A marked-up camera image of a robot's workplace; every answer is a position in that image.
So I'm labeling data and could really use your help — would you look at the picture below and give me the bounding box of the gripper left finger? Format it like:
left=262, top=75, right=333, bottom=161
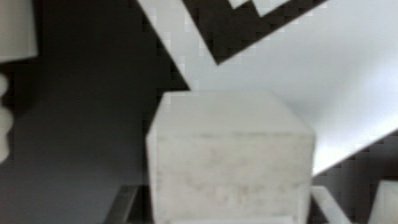
left=102, top=185, right=138, bottom=224

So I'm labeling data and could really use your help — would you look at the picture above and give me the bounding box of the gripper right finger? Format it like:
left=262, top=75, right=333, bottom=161
left=310, top=186, right=353, bottom=224

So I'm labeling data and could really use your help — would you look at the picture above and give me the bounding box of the white table leg front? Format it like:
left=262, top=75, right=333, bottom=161
left=145, top=91, right=316, bottom=224

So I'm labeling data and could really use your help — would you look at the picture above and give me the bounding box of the white table leg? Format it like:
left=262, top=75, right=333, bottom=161
left=145, top=91, right=316, bottom=224
left=0, top=0, right=38, bottom=165

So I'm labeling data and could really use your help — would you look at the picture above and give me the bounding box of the white table leg left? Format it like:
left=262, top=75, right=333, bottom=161
left=0, top=0, right=38, bottom=165

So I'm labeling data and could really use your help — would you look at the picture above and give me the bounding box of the white marker sheet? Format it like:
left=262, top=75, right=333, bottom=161
left=136, top=0, right=398, bottom=173

